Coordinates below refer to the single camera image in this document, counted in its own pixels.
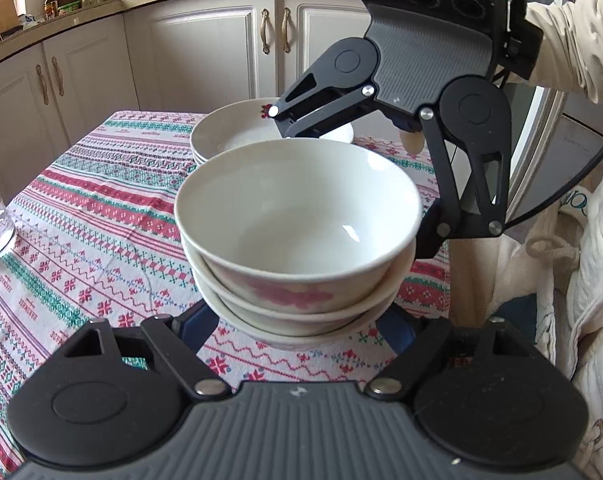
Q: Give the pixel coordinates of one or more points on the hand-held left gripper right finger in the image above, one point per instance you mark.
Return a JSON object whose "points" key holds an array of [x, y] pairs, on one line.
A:
{"points": [[399, 332]]}

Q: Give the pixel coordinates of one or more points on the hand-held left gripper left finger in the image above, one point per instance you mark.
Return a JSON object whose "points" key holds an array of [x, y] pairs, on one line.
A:
{"points": [[194, 327]]}

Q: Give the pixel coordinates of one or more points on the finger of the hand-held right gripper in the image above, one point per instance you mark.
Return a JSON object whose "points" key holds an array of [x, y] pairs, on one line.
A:
{"points": [[321, 115], [434, 242]]}

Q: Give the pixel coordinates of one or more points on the white bowl pink print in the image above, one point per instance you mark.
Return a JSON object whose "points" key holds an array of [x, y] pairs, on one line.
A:
{"points": [[306, 319], [306, 339], [291, 210]]}

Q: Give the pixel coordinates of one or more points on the person's right forearm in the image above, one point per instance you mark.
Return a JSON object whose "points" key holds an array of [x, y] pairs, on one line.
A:
{"points": [[576, 45]]}

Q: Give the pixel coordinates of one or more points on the person's right hand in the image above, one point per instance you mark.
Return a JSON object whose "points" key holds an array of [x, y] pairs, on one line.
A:
{"points": [[412, 142]]}

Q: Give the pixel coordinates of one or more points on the dark blue cloth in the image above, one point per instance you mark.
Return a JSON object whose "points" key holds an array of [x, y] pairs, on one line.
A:
{"points": [[519, 320]]}

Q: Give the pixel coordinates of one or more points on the patterned red green tablecloth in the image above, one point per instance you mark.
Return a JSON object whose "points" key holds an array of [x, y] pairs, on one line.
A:
{"points": [[106, 210]]}

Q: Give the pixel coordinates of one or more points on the person's cream jacket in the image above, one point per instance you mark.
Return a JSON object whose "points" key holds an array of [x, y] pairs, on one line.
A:
{"points": [[601, 285]]}

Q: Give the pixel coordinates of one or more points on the kitchen countertop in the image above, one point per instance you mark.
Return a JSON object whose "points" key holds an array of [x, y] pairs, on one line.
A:
{"points": [[96, 12]]}

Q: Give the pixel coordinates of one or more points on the brown sauce bottle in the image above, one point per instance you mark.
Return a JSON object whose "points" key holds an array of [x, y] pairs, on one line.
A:
{"points": [[50, 7]]}

